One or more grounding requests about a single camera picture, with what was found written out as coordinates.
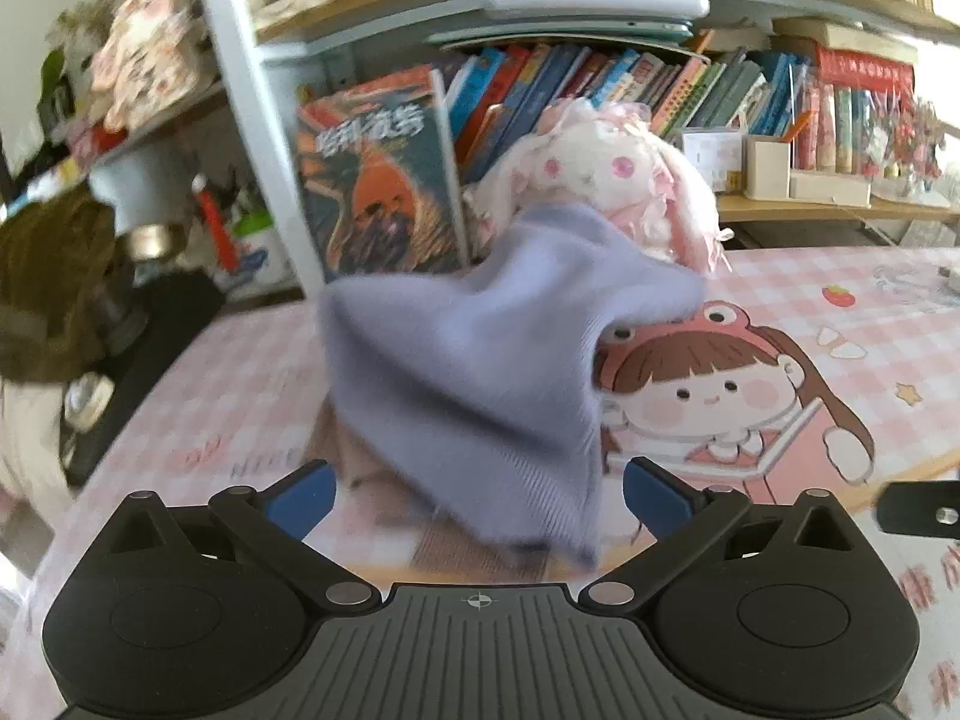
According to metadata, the lavender knit garment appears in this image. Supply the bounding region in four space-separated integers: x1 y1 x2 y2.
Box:
319 205 704 567

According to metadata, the pink cartoon desk mat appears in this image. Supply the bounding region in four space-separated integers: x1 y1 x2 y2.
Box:
2 249 958 718

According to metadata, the white green-lid container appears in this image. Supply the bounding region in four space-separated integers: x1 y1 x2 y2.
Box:
224 210 293 291

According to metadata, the white pink plush bunny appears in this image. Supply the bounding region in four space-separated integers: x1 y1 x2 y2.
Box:
466 98 732 273

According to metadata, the cream desk organiser box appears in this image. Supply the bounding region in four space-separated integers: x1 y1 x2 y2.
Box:
743 137 872 208

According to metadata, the Harry Potter book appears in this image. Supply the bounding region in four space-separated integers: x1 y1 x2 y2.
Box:
295 65 470 281

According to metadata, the row of colourful books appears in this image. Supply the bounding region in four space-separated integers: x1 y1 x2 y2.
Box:
449 41 914 184

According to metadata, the pink cat plush figure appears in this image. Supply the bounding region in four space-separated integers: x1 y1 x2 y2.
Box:
91 0 203 132

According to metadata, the white wooden bookshelf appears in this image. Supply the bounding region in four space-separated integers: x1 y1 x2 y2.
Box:
203 0 958 296

